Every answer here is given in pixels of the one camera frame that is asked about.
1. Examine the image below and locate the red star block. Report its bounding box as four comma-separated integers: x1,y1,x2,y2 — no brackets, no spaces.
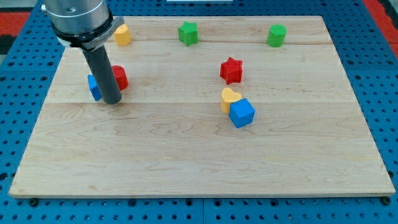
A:
220,57,243,85

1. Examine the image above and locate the blue block behind rod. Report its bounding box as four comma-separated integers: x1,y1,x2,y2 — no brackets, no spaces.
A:
88,75,102,101

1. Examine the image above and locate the red cylinder block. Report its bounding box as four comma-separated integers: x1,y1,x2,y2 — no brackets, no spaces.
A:
111,65,129,90

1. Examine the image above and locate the yellow pentagon block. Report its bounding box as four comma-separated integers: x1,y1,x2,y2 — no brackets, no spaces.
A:
113,24,131,46

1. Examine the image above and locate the wooden board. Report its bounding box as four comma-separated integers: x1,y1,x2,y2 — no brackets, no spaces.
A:
9,16,396,198

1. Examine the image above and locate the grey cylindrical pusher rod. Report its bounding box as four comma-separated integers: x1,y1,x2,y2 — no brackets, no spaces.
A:
83,46,122,105

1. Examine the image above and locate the green star block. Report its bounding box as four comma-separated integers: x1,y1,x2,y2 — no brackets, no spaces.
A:
178,21,198,46

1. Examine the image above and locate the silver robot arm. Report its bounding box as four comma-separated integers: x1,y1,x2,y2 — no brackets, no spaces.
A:
40,0,124,105

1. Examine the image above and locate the yellow heart block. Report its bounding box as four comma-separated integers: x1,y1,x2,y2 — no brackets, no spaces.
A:
221,88,243,114

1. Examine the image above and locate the blue cube block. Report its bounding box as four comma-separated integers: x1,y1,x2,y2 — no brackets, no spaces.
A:
229,98,256,128

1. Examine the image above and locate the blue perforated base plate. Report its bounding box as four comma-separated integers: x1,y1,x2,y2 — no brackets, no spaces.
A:
1,0,397,223

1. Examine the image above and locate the green cylinder block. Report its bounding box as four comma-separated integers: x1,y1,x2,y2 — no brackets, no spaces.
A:
267,24,287,47

